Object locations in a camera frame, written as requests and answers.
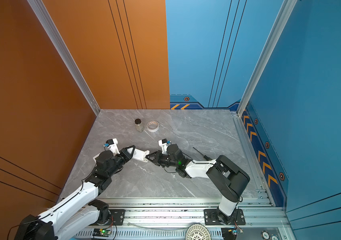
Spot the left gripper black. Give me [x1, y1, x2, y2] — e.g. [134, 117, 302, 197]
[108, 145, 135, 180]

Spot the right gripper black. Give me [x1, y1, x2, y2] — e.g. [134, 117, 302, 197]
[145, 151, 179, 169]

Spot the white remote control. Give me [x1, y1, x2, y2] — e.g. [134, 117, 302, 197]
[132, 149, 150, 163]

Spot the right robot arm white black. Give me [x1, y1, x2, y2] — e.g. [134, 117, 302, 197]
[145, 144, 250, 225]

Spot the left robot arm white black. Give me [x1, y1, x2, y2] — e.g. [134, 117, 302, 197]
[14, 145, 135, 240]

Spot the white tape roll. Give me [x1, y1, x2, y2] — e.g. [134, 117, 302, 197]
[146, 121, 159, 133]

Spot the glass jar black lid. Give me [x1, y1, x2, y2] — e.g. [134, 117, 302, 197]
[134, 119, 144, 133]

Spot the green circuit board left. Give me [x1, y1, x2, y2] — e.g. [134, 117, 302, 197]
[92, 228, 112, 238]

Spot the white round fan grille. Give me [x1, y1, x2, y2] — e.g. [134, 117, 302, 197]
[185, 224, 212, 240]

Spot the circuit board right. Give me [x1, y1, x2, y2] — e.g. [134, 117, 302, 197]
[221, 228, 243, 240]

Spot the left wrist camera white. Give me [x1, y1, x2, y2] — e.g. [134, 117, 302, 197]
[103, 139, 119, 156]

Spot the aluminium rail frame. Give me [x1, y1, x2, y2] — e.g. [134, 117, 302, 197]
[74, 198, 296, 240]

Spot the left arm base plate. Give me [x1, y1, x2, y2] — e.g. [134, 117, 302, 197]
[92, 209, 125, 227]

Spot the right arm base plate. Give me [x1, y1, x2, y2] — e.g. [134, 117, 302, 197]
[204, 209, 246, 226]

